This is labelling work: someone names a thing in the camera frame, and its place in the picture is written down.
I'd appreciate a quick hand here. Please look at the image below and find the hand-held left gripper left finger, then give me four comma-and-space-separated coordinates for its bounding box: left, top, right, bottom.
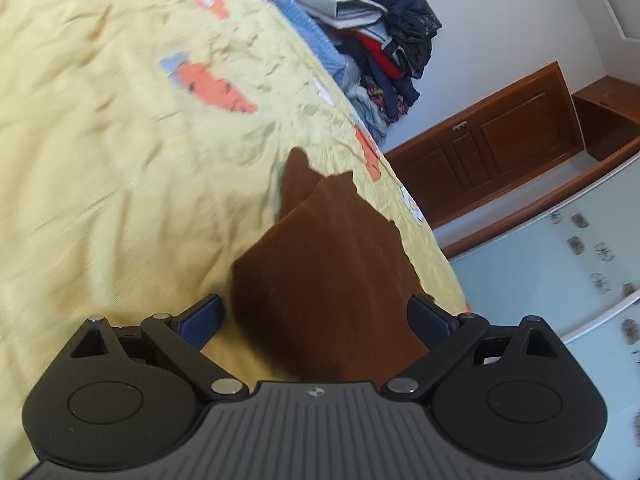
70, 293, 251, 402

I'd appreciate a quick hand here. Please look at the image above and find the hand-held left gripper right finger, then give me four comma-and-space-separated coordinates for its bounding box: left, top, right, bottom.
381, 294, 564, 402

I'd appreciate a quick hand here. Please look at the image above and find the brown knit sweater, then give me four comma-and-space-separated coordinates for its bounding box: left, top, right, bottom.
231, 147, 437, 384

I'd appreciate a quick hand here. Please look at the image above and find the pile of mixed clothes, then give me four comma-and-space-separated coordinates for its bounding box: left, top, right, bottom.
292, 0, 444, 150

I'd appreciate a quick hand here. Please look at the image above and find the pale sliding wardrobe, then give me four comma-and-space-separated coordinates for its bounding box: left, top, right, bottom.
446, 150, 640, 480

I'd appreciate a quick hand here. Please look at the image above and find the brown wooden door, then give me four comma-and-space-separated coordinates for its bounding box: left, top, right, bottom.
386, 61, 587, 230
384, 60, 640, 262

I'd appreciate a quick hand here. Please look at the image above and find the yellow printed bed quilt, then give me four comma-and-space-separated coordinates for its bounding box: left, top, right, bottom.
0, 0, 472, 461

